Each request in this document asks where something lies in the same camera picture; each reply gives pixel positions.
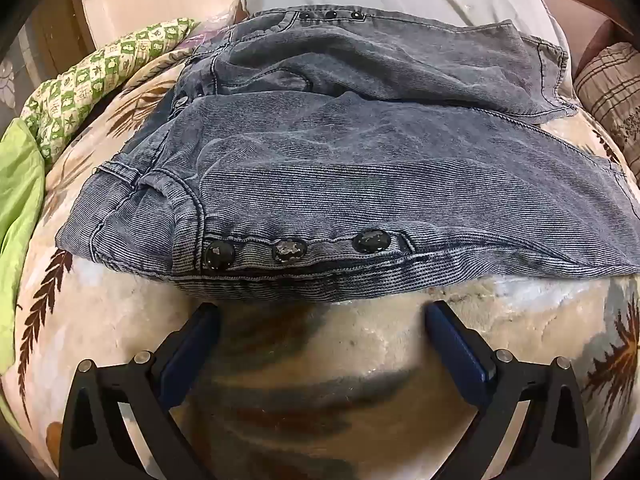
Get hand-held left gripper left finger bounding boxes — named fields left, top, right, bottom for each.
left=59, top=302, right=222, bottom=480

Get lime green cloth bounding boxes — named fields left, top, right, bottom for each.
left=0, top=117, right=46, bottom=376

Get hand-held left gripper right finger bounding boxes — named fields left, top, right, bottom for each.
left=424, top=300, right=592, bottom=480

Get cream leaf-print blanket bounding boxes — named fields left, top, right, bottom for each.
left=0, top=45, right=640, bottom=480

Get green checkered cloth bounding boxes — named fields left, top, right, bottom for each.
left=20, top=17, right=201, bottom=166

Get brown pillow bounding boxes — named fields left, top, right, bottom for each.
left=542, top=0, right=636, bottom=76

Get wooden cabinet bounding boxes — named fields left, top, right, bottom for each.
left=0, top=0, right=93, bottom=111

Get beige plaid pillow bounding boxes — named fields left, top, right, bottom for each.
left=572, top=42, right=640, bottom=181

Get grey-blue denim pants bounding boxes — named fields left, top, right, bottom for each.
left=55, top=7, right=640, bottom=303

